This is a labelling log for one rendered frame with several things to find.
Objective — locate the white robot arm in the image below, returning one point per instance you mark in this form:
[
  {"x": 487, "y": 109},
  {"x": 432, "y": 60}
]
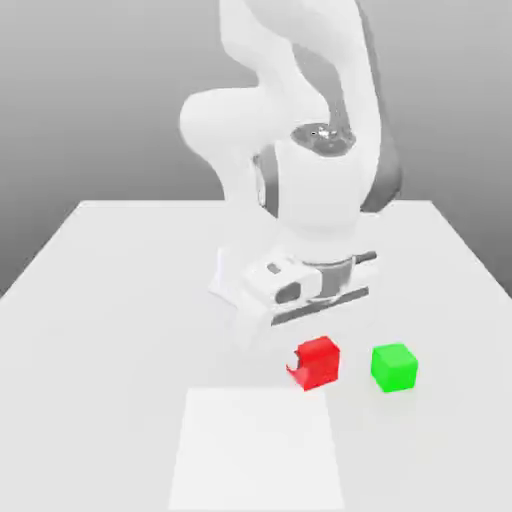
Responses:
[{"x": 316, "y": 188}]

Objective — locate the small red cube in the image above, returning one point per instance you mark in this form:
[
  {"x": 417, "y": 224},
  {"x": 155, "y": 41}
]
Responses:
[{"x": 320, "y": 364}]

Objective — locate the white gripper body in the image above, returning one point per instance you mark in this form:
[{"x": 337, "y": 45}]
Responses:
[{"x": 320, "y": 311}]

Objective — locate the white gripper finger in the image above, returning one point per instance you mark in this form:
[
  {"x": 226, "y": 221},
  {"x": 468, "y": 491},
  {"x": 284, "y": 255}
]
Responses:
[{"x": 292, "y": 358}]

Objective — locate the small green cube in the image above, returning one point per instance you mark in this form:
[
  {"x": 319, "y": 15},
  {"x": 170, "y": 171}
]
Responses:
[{"x": 394, "y": 368}]

